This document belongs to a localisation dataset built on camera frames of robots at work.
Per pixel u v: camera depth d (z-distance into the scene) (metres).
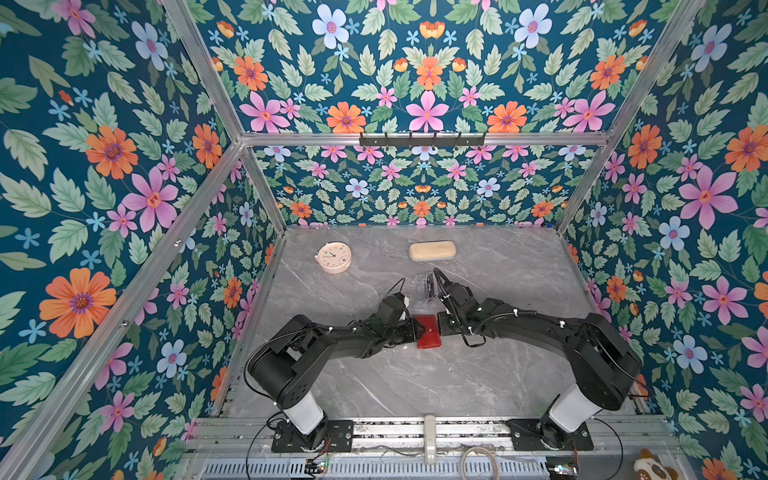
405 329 0.81
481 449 0.71
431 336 0.90
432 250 1.08
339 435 0.74
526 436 0.72
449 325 0.78
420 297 1.00
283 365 0.46
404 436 0.75
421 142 0.93
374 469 0.77
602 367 0.45
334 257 1.08
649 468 0.67
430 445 0.70
